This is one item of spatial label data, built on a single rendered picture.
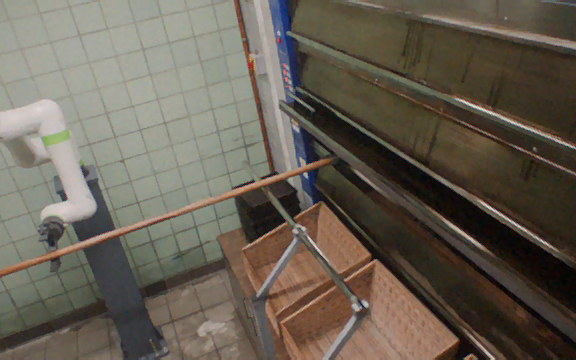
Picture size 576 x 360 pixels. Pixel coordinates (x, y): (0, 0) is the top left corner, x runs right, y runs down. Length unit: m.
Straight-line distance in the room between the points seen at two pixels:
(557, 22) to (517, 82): 0.17
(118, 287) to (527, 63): 2.43
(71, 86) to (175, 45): 0.63
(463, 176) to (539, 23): 0.49
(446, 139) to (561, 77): 0.48
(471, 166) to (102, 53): 2.29
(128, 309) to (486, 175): 2.26
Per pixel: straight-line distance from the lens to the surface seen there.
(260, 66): 3.06
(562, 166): 1.28
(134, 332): 3.31
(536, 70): 1.28
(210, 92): 3.38
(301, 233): 1.95
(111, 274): 3.07
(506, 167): 1.44
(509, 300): 1.63
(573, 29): 1.19
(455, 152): 1.58
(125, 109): 3.33
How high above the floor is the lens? 2.24
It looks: 27 degrees down
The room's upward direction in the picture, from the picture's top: 11 degrees counter-clockwise
